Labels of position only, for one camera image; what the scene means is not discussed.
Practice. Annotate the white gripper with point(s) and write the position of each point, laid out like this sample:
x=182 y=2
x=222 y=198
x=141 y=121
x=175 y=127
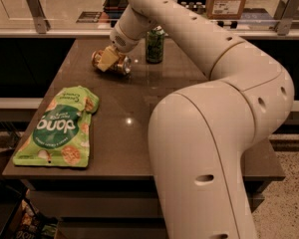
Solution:
x=122 y=41

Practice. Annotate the orange soda can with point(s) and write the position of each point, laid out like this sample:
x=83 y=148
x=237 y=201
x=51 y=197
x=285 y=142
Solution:
x=122 y=66

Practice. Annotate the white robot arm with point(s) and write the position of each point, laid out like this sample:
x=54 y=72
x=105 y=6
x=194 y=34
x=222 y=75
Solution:
x=198 y=134

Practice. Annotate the green soda can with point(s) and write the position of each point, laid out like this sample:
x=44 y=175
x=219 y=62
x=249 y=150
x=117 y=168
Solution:
x=154 y=45

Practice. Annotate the dark tray stack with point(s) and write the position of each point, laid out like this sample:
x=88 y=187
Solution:
x=115 y=5

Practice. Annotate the green snack bag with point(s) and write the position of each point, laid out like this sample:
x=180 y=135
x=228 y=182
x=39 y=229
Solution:
x=61 y=136

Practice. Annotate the cardboard box with label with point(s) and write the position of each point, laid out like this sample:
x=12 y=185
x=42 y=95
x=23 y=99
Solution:
x=224 y=9

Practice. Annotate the upper table drawer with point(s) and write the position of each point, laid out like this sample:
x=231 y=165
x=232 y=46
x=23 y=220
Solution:
x=97 y=204

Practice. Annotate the table drawer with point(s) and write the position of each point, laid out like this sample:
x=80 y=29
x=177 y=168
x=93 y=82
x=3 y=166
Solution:
x=113 y=230
x=97 y=204

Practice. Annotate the lower table drawer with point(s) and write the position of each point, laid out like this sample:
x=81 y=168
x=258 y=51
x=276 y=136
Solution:
x=113 y=230

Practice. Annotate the snack box under table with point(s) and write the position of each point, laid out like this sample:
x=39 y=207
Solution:
x=29 y=223

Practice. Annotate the left metal glass bracket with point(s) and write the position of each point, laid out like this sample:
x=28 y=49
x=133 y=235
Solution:
x=42 y=25

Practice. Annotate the metal glass bracket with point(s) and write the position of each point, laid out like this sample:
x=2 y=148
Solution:
x=42 y=25
x=284 y=16

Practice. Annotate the right metal glass bracket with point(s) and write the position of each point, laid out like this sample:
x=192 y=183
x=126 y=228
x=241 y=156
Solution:
x=284 y=16

